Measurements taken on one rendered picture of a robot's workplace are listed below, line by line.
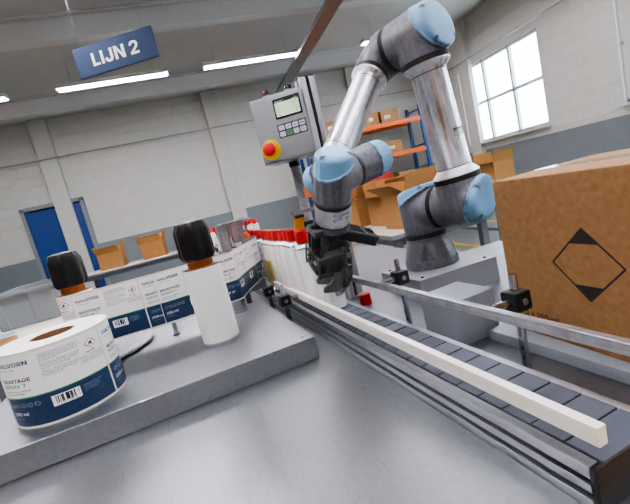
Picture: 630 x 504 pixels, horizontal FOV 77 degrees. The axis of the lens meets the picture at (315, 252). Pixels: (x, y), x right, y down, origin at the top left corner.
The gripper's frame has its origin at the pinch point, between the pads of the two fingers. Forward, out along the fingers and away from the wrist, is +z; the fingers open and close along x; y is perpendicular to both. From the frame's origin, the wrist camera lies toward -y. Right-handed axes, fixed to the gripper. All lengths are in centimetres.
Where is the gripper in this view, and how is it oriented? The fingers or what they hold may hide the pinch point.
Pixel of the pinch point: (340, 290)
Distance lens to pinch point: 95.6
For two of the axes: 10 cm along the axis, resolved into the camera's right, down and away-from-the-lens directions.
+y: -9.0, 2.7, -3.4
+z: 0.2, 8.1, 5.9
